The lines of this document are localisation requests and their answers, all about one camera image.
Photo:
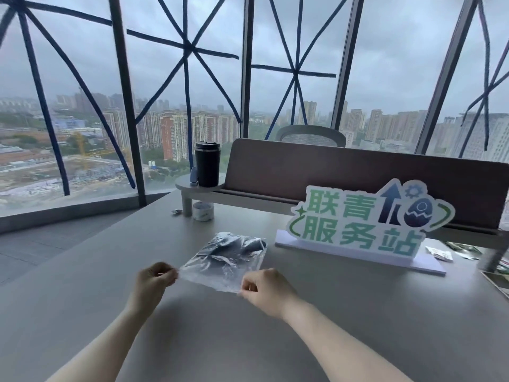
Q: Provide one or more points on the person's right hand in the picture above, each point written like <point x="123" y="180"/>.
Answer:
<point x="270" y="294"/>

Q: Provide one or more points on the person's left hand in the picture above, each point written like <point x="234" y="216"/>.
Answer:
<point x="153" y="286"/>

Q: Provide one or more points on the person's left thumb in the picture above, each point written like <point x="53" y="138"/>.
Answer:
<point x="171" y="279"/>

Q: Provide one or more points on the person's right thumb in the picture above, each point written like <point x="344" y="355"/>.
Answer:
<point x="248" y="289"/>

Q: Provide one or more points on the clear plastic bag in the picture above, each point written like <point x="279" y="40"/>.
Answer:
<point x="226" y="262"/>

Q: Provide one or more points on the person's right forearm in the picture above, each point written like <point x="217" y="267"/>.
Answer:
<point x="338" y="348"/>

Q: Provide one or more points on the person's left forearm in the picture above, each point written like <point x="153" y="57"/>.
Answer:
<point x="99" y="346"/>

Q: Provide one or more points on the dark item inside bag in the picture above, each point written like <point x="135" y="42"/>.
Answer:
<point x="228" y="250"/>

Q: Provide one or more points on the white tape roll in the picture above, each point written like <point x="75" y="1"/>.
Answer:
<point x="203" y="212"/>

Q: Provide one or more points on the small round white shelf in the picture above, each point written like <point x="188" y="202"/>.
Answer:
<point x="199" y="190"/>

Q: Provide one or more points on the grey window sill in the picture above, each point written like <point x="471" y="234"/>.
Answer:
<point x="79" y="212"/>

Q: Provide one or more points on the black travel tumbler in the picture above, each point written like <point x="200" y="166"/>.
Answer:
<point x="207" y="165"/>

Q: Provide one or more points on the brown desk divider panel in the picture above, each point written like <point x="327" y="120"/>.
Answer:
<point x="278" y="171"/>

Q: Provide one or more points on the green and white cutout sign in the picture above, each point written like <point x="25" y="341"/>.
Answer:
<point x="358" y="222"/>

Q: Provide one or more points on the grey mesh office chair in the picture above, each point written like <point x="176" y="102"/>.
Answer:
<point x="310" y="136"/>

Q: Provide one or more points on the white sign base board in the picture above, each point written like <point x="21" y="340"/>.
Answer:
<point x="421" y="267"/>

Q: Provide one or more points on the small white packet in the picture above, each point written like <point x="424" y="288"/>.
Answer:
<point x="439" y="254"/>

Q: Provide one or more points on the dark green packet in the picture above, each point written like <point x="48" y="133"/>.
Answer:
<point x="464" y="250"/>

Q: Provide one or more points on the blue tape strips on windows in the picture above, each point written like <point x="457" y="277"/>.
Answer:
<point x="187" y="49"/>

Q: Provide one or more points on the flat framed board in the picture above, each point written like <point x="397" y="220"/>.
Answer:
<point x="497" y="283"/>

